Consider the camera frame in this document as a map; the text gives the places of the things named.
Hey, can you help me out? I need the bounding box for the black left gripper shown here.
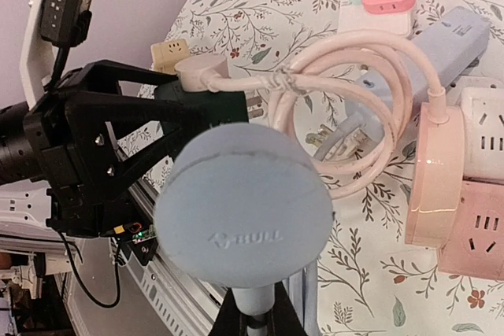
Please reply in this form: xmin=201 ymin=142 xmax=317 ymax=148
xmin=23 ymin=60 xmax=207 ymax=238

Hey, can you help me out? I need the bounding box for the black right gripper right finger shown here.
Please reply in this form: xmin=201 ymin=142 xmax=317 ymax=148
xmin=267 ymin=282 xmax=307 ymax=336

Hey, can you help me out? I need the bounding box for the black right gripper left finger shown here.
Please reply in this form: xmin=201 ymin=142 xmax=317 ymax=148
xmin=210 ymin=289 xmax=247 ymax=336

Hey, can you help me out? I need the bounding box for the beige cube socket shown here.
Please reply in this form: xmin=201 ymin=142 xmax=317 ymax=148
xmin=150 ymin=39 xmax=190 ymax=75

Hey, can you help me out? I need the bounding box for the dark green cube socket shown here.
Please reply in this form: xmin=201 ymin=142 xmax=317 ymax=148
xmin=154 ymin=80 xmax=249 ymax=148

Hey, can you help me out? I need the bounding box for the pink round socket base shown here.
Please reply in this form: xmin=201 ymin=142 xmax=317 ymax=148
xmin=405 ymin=103 xmax=465 ymax=248

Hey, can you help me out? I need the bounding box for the white three-pin plug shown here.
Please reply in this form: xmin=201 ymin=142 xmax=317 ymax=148
xmin=305 ymin=124 xmax=333 ymax=149

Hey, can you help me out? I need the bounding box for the pink cable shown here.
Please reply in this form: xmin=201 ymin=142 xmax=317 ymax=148
xmin=208 ymin=29 xmax=450 ymax=201

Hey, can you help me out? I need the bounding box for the pink cube socket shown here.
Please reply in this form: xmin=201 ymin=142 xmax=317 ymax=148
xmin=438 ymin=181 xmax=503 ymax=280

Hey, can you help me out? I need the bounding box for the light blue round plug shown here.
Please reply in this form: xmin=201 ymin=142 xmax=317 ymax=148
xmin=154 ymin=123 xmax=333 ymax=316

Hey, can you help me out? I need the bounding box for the light blue power strip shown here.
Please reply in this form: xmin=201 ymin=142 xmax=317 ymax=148
xmin=344 ymin=6 xmax=491 ymax=156

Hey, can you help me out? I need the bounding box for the floral tablecloth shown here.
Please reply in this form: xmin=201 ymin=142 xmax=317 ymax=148
xmin=117 ymin=0 xmax=504 ymax=336

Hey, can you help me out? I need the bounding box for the aluminium table edge rail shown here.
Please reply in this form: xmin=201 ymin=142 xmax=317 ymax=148
xmin=58 ymin=178 xmax=237 ymax=336

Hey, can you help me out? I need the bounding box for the white cube socket tiger print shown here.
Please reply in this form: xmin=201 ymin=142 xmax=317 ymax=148
xmin=460 ymin=87 xmax=503 ymax=182

